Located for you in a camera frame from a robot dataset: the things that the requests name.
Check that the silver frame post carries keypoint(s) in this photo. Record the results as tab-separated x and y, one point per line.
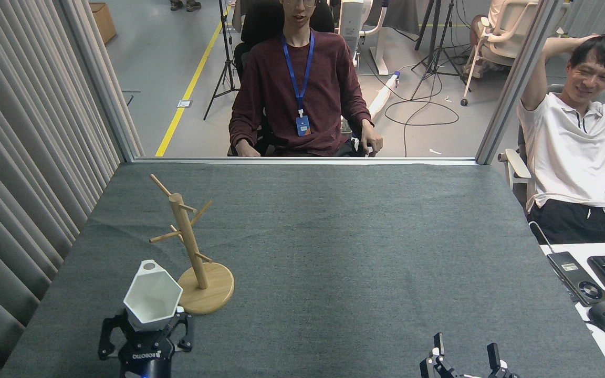
512	89
103	89

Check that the person's left hand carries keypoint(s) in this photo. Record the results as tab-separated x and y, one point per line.
371	140

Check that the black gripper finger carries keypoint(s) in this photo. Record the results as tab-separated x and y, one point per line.
497	367
436	365

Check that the wooden cup rack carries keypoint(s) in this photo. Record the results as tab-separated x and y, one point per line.
189	247

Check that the grey office chair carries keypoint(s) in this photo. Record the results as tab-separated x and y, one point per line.
512	168

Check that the white handheld tool blue tip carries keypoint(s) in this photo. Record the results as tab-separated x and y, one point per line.
384	94

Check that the floor socket plate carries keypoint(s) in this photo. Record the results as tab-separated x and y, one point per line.
185	103

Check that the black office chair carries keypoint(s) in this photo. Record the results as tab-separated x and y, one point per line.
260	16

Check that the black tripod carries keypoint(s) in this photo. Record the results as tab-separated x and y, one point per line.
435	47
225	52

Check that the white office chair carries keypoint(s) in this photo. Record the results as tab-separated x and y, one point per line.
512	21

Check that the white desk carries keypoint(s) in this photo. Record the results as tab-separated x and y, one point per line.
596	248

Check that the dark grey table cloth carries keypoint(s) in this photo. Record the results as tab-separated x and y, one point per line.
360	236

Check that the white hexagonal cup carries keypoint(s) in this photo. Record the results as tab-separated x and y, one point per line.
150	299

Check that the grey pleated curtain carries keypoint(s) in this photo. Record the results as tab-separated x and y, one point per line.
13	157
596	16

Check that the black handheld device with antenna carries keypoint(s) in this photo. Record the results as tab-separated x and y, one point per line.
575	275

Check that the person's right hand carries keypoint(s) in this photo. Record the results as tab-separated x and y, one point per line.
599	37
247	149

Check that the person's black shoe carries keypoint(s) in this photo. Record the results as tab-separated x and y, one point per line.
193	5
176	4

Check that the person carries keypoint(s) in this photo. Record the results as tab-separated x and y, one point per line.
329	79
570	157
483	31

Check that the silver frame crossbar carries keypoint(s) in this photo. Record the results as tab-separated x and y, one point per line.
308	160

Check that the white stand on wheels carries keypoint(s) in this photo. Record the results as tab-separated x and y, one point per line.
355	21

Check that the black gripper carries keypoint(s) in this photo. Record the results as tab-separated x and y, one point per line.
145	357

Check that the cardboard box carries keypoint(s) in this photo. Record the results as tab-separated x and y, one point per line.
104	21

